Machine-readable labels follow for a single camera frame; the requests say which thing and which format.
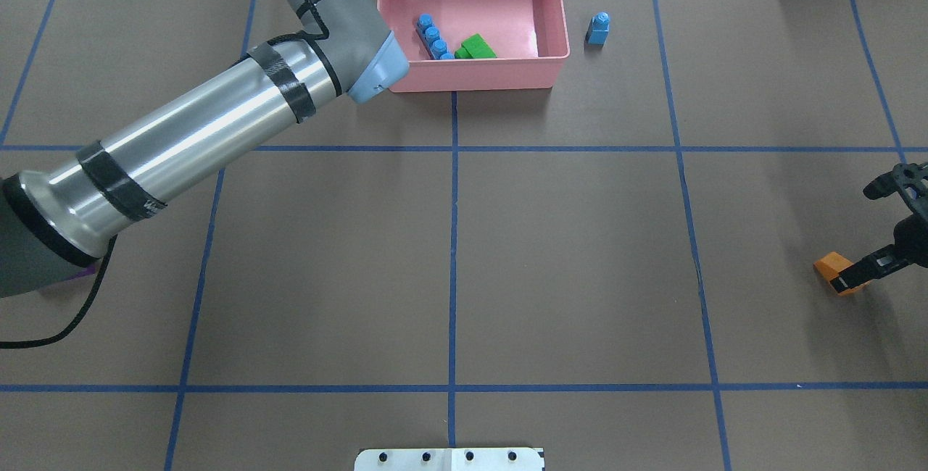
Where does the purple sloped block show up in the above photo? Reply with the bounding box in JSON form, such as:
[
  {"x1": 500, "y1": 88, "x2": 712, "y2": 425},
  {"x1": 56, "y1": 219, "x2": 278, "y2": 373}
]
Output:
[{"x1": 65, "y1": 262, "x2": 102, "y2": 282}]

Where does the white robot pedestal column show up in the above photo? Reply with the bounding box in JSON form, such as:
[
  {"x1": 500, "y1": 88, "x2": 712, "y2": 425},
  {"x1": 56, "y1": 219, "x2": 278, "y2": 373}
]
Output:
[{"x1": 352, "y1": 447, "x2": 546, "y2": 470}]

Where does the green block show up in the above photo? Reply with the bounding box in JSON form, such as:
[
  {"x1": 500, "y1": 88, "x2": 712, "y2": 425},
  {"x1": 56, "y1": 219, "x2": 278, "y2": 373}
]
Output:
[{"x1": 454, "y1": 34, "x2": 497, "y2": 59}]

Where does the long blue four-stud block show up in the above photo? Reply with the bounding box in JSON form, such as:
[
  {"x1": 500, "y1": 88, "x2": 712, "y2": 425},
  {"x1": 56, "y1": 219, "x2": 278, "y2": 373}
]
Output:
[{"x1": 415, "y1": 13, "x2": 455, "y2": 59}]

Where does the orange sloped block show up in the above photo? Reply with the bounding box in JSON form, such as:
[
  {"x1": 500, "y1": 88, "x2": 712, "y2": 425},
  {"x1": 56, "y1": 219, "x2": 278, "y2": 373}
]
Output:
[{"x1": 813, "y1": 251, "x2": 869, "y2": 296}]

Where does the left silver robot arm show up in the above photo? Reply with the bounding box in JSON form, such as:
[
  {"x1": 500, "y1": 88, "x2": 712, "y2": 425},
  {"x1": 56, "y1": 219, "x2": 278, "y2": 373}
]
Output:
[{"x1": 1, "y1": 0, "x2": 410, "y2": 297}]

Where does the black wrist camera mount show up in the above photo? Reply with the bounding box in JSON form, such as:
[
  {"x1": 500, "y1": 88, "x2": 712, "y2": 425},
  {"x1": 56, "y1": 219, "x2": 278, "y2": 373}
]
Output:
[{"x1": 863, "y1": 162, "x2": 927, "y2": 221}]

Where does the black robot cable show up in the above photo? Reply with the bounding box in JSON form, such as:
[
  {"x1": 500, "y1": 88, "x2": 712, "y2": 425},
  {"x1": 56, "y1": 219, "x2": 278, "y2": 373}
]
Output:
[{"x1": 0, "y1": 235, "x2": 118, "y2": 350}]

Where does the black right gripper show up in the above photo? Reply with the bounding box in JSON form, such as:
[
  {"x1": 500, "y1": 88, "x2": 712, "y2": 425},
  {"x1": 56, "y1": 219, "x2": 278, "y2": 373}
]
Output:
[{"x1": 829, "y1": 214, "x2": 927, "y2": 295}]

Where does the pink plastic box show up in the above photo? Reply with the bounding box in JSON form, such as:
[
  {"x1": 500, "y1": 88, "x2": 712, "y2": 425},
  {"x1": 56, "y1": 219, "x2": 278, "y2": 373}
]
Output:
[{"x1": 377, "y1": 0, "x2": 570, "y2": 93}]

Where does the small blue single-stud block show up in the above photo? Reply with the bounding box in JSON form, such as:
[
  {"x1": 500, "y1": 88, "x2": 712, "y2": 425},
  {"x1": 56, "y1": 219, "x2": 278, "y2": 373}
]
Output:
[{"x1": 584, "y1": 12, "x2": 612, "y2": 47}]

